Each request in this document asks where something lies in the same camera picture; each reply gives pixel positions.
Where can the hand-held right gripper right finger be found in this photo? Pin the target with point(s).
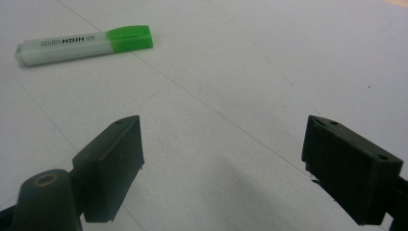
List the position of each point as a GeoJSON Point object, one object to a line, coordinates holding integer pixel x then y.
{"type": "Point", "coordinates": [349, 173]}

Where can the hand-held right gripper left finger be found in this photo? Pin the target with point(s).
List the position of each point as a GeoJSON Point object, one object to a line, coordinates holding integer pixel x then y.
{"type": "Point", "coordinates": [109, 173]}

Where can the green highlighter pen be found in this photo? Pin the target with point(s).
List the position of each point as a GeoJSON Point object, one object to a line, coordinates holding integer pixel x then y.
{"type": "Point", "coordinates": [83, 45]}

